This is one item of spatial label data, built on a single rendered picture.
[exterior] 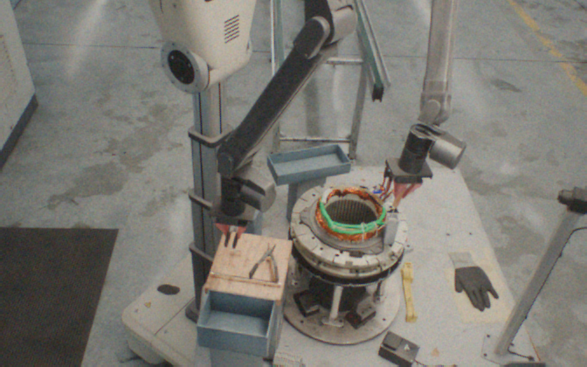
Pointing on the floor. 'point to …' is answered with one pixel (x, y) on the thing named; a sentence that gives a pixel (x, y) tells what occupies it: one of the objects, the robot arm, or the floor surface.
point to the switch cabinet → (12, 79)
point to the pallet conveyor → (369, 65)
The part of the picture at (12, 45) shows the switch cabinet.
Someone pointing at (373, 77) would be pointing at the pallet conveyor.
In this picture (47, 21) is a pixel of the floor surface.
